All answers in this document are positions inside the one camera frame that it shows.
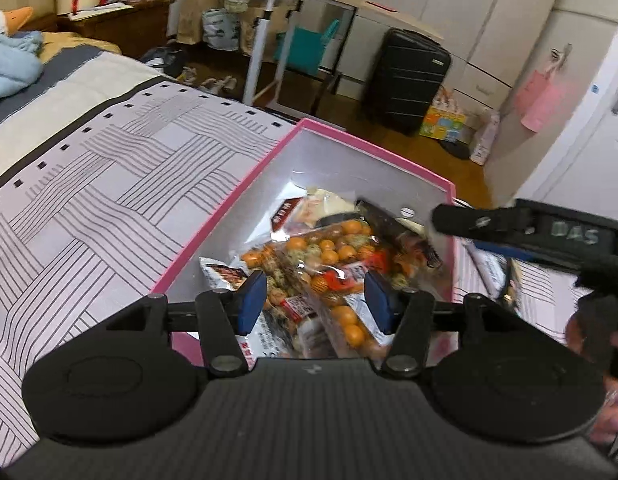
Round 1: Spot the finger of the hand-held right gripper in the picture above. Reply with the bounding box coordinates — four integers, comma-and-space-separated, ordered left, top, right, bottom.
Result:
468, 238, 582, 275
431, 199, 540, 242

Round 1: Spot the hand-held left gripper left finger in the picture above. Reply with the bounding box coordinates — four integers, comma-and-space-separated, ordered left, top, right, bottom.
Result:
106, 270, 268, 379

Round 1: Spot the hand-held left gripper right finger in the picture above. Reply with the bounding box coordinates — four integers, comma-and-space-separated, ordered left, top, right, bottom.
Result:
363, 271, 520, 379

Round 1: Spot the clear bag of orange snacks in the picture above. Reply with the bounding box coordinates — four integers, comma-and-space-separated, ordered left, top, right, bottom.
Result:
239, 216, 440, 361

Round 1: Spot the pink cardboard box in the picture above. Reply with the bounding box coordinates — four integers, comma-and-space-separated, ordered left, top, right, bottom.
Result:
151, 118, 463, 362

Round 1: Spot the person's right hand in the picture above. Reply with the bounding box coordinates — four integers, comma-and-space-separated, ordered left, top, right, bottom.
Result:
564, 305, 618, 447

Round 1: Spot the white printed snack packet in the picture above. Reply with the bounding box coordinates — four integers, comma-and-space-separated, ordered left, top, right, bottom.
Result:
461, 240, 520, 303

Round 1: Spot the white packet with red print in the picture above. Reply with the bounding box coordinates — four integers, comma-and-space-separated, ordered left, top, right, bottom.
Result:
243, 309, 296, 360

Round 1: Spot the white door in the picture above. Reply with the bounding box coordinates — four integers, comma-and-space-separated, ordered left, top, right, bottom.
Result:
509, 25, 618, 217

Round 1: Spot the white pink patterned gift bag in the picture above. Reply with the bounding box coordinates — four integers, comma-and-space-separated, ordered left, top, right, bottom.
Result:
469, 109, 503, 167

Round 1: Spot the colourful cardboard box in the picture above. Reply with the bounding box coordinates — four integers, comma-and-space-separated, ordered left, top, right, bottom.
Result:
419, 100, 470, 144

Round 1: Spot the beige instant noodle packet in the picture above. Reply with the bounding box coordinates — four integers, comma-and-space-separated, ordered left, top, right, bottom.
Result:
271, 187, 370, 234

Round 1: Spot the pink hanging bag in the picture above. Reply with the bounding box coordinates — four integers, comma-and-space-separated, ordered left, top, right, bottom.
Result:
513, 66, 566, 132

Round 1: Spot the black suitcase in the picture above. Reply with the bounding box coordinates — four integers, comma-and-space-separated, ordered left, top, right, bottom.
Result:
363, 29, 452, 137

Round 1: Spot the striped patterned bedsheet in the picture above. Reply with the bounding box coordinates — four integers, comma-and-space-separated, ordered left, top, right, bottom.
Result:
0, 77, 580, 467

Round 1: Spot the white wardrobe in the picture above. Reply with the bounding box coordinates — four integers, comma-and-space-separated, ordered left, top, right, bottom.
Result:
359, 0, 573, 112

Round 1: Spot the pair of light shoes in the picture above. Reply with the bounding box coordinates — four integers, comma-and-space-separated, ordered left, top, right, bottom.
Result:
179, 65, 238, 97

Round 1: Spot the dark clothes pile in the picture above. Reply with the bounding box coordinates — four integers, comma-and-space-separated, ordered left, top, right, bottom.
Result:
141, 46, 190, 79

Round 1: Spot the white folding table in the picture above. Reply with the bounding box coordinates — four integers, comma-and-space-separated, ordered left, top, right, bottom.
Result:
241, 0, 446, 110

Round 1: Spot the white plastic bag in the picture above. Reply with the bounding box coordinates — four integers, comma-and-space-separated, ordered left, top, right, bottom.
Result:
203, 7, 243, 52

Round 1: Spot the brown paper bag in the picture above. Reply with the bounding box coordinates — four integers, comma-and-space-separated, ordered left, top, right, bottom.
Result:
176, 0, 220, 47

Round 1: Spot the grey beige striped blanket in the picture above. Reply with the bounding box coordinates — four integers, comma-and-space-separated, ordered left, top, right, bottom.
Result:
0, 30, 166, 187

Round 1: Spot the wooden cabinet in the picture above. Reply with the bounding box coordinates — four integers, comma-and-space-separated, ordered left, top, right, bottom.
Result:
56, 0, 178, 62

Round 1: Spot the light blue plush blanket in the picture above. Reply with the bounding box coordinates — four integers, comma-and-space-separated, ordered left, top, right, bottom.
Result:
0, 27, 46, 99

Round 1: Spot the duck plush toy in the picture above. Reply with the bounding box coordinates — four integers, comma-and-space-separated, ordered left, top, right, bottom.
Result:
0, 5, 36, 37

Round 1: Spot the wall hook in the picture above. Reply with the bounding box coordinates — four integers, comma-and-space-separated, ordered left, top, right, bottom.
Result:
548, 44, 573, 69

